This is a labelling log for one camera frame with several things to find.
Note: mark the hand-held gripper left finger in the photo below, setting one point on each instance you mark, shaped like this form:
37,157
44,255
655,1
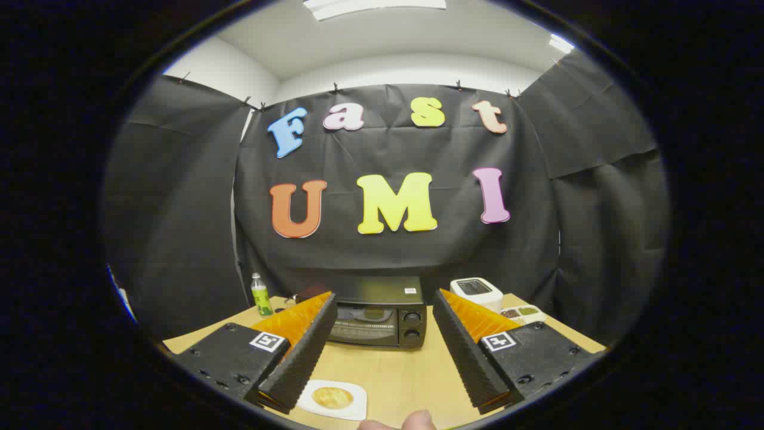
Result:
304,352

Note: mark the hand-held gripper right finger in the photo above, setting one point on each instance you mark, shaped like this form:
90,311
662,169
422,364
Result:
468,352

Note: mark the golden bread roll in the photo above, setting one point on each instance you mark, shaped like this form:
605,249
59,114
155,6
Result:
332,398

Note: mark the black toaster oven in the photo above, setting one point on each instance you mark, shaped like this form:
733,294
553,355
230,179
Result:
382,322

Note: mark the white pop-up toaster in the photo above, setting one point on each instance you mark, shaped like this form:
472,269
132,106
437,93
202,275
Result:
477,291

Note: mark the white plate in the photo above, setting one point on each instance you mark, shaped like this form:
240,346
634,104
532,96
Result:
358,394

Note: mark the green label drink bottle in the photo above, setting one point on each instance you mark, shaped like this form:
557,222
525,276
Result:
261,298

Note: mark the white divided snack tray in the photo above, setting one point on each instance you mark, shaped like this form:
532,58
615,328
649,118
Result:
525,312

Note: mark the small ceiling light panel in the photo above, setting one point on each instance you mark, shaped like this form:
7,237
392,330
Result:
561,43

